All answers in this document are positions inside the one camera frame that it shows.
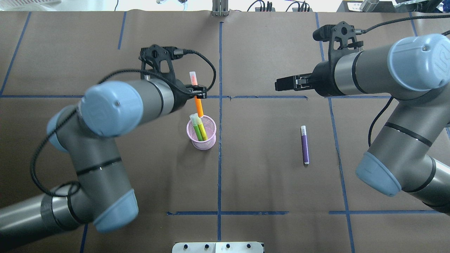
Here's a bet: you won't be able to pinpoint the aluminium frame post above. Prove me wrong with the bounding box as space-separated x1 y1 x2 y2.
211 0 229 17

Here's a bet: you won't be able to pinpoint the black usb hub cables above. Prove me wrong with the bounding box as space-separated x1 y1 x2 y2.
285 1 311 12
247 0 274 12

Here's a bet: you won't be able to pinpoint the silver metal cylinder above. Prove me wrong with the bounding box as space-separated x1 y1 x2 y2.
359 0 379 12

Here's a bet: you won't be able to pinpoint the left black USB hub cables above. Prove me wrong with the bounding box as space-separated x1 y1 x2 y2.
247 0 274 12

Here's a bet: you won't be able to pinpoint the pink mesh pen holder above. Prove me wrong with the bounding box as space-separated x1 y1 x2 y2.
186 114 217 150

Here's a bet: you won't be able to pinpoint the yellow highlighter pen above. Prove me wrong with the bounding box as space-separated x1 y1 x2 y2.
196 116 208 141

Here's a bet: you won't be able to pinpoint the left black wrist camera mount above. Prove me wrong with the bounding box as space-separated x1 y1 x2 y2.
139 44 184 83

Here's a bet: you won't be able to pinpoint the green highlighter pen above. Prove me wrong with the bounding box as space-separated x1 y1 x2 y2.
189 113 203 141

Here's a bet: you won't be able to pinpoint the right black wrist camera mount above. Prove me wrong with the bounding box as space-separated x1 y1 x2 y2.
313 21 364 65

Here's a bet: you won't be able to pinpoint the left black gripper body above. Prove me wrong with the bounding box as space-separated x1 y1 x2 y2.
167 79 208 113

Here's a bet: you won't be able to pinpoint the orange highlighter pen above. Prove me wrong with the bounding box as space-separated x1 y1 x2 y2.
189 71 204 118

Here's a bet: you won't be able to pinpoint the white bracket plate with holes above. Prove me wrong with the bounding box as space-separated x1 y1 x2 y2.
172 241 265 253

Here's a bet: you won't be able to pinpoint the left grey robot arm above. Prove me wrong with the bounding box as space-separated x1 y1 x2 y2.
1 78 207 252

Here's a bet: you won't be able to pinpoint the right braided black cable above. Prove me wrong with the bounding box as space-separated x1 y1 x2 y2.
355 14 450 147

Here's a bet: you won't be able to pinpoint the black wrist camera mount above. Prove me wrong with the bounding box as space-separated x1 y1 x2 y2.
313 21 364 65
139 44 184 83

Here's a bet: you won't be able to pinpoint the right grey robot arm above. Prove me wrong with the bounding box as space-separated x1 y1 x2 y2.
275 34 449 215

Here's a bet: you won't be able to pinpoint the right black USB hub cables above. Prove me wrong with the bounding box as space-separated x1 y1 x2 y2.
285 1 311 12

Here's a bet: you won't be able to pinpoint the purple highlighter pen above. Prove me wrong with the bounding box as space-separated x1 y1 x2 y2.
301 125 310 165

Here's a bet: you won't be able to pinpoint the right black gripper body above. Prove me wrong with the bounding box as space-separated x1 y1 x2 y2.
275 62 340 97

